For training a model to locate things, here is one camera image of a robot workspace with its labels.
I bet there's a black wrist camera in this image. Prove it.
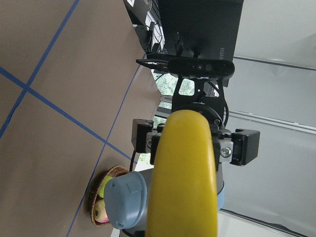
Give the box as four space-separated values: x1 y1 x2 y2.
167 58 235 79

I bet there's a wicker fruit basket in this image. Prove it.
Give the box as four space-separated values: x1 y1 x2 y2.
86 165 129 227

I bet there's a black monitor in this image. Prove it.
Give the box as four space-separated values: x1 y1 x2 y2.
123 0 245 62

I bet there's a green apple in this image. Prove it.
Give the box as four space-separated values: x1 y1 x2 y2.
98 175 112 198

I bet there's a yellow banana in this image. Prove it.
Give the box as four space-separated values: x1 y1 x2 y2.
145 110 218 237

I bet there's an upper pink apple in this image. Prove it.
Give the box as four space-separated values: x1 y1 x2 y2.
93 199 109 223

